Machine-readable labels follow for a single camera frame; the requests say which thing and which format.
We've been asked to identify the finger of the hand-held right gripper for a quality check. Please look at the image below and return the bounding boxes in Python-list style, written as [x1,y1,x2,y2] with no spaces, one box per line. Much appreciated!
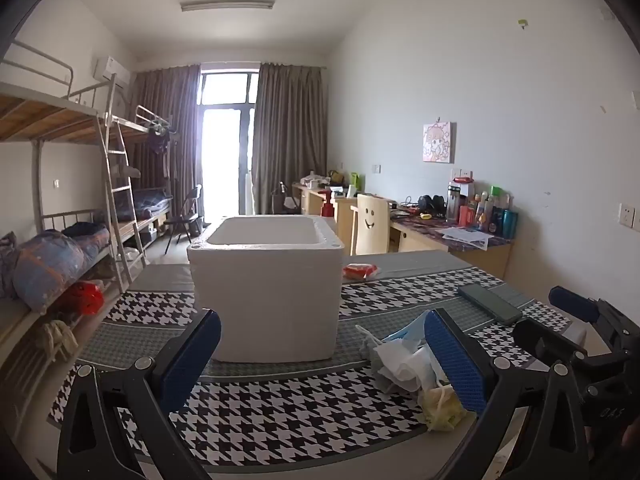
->
[511,317,601,368]
[548,285,608,325]

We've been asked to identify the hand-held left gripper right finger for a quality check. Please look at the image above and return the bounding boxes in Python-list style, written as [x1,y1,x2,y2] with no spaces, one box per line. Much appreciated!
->
[422,308,596,480]

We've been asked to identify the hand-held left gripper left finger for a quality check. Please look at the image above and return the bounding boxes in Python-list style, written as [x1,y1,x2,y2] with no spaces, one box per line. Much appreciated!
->
[56,308,222,480]

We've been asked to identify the yellow-green tissue packet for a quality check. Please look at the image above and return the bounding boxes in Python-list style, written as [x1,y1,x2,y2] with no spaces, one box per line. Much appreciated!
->
[417,385,478,432]

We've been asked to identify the blue face mask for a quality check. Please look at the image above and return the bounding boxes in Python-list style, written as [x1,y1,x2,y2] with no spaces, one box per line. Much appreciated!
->
[382,310,438,356]

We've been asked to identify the white foam box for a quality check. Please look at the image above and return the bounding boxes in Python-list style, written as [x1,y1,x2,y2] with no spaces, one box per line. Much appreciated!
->
[187,215,346,363]

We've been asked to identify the dark green phone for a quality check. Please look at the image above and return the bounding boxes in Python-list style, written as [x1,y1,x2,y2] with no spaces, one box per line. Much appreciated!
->
[457,283,523,326]

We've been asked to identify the houndstooth tablecloth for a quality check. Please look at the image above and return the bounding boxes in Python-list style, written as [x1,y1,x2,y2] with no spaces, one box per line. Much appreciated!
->
[47,249,588,461]

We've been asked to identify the red plastic bag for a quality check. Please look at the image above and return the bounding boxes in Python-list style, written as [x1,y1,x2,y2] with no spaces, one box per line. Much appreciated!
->
[65,281,106,316]

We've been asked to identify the row of toiletry bottles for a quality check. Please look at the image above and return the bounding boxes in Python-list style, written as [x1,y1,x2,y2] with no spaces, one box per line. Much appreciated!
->
[445,182,518,240]

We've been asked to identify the printed paper sheets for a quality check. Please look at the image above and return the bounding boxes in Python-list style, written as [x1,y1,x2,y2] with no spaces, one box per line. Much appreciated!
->
[440,226,493,248]

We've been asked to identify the wooden desk with patterned top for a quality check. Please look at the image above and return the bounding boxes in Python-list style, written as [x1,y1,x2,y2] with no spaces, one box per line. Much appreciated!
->
[387,205,516,281]

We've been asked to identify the red snack packet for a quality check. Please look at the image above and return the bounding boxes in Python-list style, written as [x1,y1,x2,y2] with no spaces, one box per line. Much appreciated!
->
[342,264,382,281]

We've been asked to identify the beige rag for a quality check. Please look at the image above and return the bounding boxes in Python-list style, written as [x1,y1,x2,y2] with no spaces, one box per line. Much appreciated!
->
[37,320,78,361]

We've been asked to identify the black folding chair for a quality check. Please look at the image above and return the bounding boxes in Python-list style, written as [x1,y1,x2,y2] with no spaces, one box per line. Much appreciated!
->
[164,185,203,256]

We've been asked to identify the dark blue bedding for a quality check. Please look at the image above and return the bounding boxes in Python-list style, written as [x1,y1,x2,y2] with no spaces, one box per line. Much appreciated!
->
[131,187,173,221]

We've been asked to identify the black headphones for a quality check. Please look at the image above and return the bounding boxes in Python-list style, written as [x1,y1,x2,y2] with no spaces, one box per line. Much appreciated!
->
[416,194,446,216]

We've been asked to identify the wooden smiley chair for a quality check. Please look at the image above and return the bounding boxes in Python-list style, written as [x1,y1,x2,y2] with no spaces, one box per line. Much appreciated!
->
[349,194,393,257]

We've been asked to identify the blue patterned quilt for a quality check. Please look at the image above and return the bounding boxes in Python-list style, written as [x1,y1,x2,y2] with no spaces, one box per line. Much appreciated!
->
[0,225,111,311]

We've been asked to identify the metal bunk ladder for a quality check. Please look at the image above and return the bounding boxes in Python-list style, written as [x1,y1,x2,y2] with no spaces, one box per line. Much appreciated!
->
[102,110,148,293]

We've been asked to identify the plain wooden desk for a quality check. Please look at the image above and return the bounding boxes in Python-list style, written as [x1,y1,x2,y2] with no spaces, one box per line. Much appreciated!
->
[292,182,361,251]

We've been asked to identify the glass balcony door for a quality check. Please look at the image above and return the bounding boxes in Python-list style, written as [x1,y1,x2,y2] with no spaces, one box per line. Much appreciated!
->
[200,72,261,215]

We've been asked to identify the hanging dark clothes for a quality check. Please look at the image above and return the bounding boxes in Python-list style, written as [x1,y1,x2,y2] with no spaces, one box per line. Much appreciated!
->
[147,120,176,156]

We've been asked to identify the metal bunk bed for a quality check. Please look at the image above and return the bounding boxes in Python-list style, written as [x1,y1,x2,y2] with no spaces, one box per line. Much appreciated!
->
[0,40,148,411]
[107,74,176,261]

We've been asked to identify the brown curtain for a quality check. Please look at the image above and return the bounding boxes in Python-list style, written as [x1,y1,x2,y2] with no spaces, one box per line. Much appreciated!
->
[250,62,328,216]
[129,64,202,211]

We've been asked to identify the white air conditioner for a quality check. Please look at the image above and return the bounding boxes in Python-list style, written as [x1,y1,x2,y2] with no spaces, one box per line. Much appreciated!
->
[94,56,132,86]

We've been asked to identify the ceiling tube light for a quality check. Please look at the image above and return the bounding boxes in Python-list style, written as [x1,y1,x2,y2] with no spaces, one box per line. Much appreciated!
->
[180,0,276,12]

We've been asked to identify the pink wall picture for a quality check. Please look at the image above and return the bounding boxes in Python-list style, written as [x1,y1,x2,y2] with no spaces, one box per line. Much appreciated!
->
[422,121,456,164]

